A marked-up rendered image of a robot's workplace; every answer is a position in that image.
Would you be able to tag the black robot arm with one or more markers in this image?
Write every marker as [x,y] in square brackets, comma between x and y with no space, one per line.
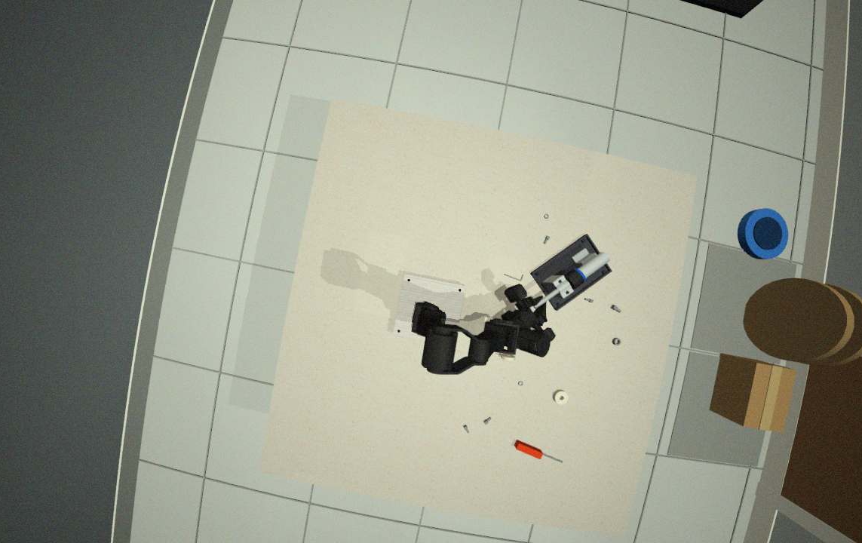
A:
[441,339]

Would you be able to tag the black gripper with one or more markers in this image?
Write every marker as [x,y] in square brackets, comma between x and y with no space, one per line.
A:
[525,316]

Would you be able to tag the red-handled screwdriver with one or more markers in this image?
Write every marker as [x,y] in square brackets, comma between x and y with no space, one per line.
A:
[531,450]

